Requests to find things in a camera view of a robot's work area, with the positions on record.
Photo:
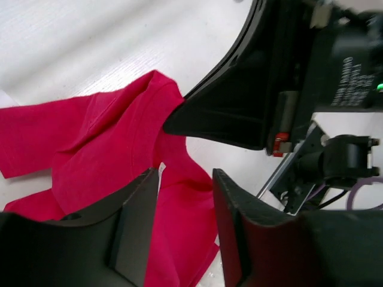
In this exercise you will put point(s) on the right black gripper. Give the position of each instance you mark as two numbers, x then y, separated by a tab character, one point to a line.
337	61

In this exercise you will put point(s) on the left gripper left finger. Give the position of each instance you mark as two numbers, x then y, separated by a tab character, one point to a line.
104	244

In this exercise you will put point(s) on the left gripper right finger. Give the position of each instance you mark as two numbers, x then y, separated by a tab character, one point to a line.
262	246

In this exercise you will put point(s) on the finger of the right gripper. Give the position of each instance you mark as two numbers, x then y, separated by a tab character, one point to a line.
235	103

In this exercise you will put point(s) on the red t-shirt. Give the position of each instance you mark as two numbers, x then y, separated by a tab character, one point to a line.
95	145

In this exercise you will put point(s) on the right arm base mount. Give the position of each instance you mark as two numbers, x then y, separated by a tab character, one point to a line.
319	163

